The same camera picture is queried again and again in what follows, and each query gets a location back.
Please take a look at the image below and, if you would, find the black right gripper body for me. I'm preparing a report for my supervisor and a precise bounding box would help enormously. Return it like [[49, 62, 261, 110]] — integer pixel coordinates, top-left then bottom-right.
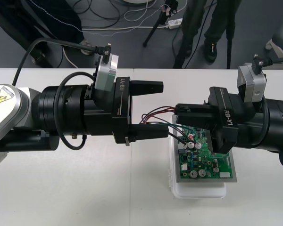
[[208, 86, 260, 154]]

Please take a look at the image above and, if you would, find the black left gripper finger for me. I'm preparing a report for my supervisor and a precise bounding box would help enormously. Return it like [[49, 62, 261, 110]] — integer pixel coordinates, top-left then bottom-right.
[[131, 123, 169, 142], [131, 80, 165, 100]]

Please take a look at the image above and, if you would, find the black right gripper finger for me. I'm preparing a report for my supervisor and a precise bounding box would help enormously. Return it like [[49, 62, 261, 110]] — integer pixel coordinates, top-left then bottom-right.
[[175, 111, 225, 130], [189, 103, 216, 113]]

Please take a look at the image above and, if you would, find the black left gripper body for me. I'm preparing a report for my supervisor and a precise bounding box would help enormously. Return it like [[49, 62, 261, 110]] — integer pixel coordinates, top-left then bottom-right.
[[83, 76, 135, 147]]

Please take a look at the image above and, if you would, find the red black green cable bundle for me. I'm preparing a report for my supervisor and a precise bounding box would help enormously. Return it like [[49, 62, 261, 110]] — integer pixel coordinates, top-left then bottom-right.
[[139, 104, 192, 145]]

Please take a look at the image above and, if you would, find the small black tripod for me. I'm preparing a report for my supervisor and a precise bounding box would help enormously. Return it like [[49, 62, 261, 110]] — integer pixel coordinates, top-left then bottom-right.
[[142, 0, 180, 47]]

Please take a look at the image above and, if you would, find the milky plastic box with lid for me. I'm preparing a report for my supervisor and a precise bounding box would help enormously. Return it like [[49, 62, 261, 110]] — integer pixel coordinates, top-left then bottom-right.
[[167, 115, 227, 201]]

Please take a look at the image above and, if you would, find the white power strip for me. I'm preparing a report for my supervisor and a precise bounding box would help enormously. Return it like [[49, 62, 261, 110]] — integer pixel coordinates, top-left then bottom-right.
[[167, 18, 184, 30]]

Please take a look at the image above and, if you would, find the white wheeled base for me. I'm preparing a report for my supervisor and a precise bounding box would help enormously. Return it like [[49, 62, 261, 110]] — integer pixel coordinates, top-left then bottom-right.
[[265, 39, 283, 70]]

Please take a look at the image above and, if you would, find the person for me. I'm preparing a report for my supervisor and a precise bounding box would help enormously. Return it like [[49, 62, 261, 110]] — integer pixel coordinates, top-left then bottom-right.
[[0, 0, 93, 69], [179, 0, 227, 63]]

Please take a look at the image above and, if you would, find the green circuit board grey frame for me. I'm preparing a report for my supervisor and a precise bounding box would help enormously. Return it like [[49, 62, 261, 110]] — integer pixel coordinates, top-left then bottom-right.
[[172, 114, 238, 185]]

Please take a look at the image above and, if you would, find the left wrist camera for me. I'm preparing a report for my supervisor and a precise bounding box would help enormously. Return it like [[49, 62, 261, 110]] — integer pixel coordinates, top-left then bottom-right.
[[92, 43, 120, 93]]

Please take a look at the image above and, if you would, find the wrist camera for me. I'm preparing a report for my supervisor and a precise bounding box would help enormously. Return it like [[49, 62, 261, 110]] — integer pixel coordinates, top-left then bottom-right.
[[236, 54, 274, 104], [92, 43, 120, 93]]

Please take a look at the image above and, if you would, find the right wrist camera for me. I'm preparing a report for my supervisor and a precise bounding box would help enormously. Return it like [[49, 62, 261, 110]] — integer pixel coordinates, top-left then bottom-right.
[[236, 54, 274, 104]]

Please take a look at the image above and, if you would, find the white floor cable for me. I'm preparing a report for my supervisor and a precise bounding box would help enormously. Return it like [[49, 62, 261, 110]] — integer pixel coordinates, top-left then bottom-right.
[[62, 23, 170, 69]]

